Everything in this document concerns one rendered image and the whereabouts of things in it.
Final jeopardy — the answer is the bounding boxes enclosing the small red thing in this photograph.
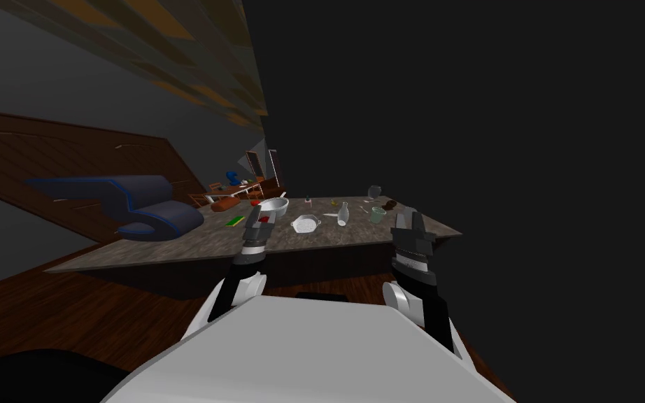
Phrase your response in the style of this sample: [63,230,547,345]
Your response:
[250,199,271,225]

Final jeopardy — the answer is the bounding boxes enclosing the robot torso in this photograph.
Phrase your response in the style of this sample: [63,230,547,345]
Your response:
[100,290,518,403]

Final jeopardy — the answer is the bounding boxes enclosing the white bowl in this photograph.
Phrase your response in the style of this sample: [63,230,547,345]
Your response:
[257,197,290,220]

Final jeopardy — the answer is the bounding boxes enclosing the white dining table with chairs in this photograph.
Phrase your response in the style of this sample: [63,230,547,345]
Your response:
[187,170,266,208]

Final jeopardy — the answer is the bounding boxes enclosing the brown framed door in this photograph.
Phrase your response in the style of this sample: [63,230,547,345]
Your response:
[245,148,283,192]

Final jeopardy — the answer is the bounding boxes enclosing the white handled baking dish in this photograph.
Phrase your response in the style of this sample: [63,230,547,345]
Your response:
[290,214,323,235]

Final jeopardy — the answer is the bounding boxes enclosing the dark blue sofa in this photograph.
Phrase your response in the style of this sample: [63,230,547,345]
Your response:
[22,174,206,243]

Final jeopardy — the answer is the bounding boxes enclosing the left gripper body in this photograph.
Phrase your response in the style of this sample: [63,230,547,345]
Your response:
[241,214,274,249]

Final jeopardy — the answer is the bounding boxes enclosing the brown bread loaf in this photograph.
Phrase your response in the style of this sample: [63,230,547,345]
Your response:
[210,196,242,214]

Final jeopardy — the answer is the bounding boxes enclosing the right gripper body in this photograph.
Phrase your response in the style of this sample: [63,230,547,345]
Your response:
[390,226,438,265]

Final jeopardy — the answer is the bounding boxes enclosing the stone-topped table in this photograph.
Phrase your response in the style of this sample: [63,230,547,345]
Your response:
[44,195,465,302]

